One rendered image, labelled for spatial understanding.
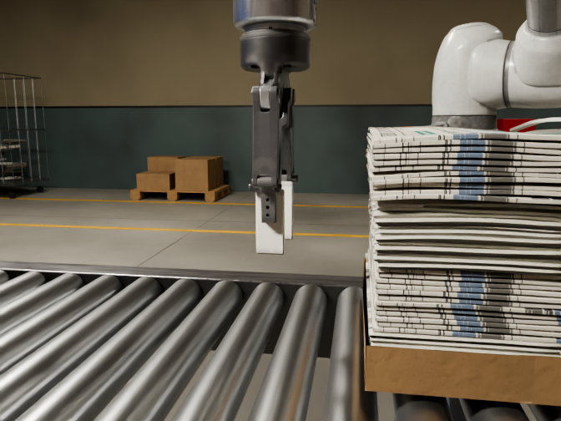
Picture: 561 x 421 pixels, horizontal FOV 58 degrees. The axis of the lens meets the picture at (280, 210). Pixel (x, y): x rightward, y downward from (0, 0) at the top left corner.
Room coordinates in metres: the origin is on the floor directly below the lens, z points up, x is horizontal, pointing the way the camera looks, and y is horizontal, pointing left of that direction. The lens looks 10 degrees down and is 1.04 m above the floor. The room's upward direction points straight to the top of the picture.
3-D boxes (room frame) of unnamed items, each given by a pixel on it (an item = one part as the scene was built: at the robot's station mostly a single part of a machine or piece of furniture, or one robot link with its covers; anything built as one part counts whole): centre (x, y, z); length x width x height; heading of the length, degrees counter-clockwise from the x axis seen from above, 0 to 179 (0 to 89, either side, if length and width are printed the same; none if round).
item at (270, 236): (0.53, 0.01, 0.94); 0.03 x 0.01 x 0.07; 81
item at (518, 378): (0.54, -0.17, 0.83); 0.29 x 0.16 x 0.04; 171
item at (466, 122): (1.29, -0.45, 1.03); 0.22 x 0.18 x 0.06; 118
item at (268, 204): (0.51, 0.01, 0.96); 0.03 x 0.01 x 0.05; 171
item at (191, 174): (7.18, 1.41, 0.28); 1.20 x 0.80 x 0.56; 81
